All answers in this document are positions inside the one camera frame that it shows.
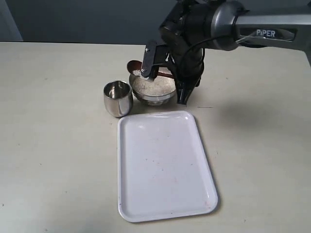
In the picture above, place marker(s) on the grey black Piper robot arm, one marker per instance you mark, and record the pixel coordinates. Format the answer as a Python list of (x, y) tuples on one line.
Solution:
[(233, 26)]

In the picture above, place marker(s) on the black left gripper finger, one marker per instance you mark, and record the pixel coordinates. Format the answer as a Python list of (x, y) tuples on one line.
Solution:
[(158, 61)]

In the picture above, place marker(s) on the brown wooden spoon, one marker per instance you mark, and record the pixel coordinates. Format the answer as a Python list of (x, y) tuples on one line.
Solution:
[(134, 66)]

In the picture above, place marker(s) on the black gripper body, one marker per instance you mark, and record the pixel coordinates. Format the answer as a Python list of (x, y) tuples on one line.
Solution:
[(188, 26)]

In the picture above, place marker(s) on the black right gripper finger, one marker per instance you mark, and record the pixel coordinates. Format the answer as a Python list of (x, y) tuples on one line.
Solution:
[(184, 89)]

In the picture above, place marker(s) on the white rectangular plastic tray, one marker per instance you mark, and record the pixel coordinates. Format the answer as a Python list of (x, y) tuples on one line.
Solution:
[(162, 168)]

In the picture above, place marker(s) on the steel bowl with rice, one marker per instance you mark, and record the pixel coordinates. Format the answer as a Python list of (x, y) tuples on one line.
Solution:
[(153, 101)]

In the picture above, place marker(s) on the small steel cup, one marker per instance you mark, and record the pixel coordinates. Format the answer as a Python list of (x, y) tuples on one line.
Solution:
[(118, 99)]

